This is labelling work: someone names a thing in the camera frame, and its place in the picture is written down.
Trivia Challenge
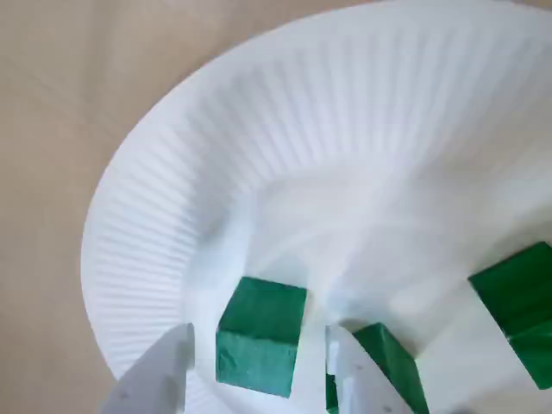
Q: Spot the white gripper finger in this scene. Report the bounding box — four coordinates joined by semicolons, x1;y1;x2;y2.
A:
325;324;415;414
97;322;196;414

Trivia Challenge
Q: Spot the green block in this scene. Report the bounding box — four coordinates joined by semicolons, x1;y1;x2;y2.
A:
467;241;552;392
214;276;308;398
325;322;430;414

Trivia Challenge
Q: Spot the white paper plate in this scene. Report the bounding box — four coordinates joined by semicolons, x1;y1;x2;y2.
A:
79;2;552;414

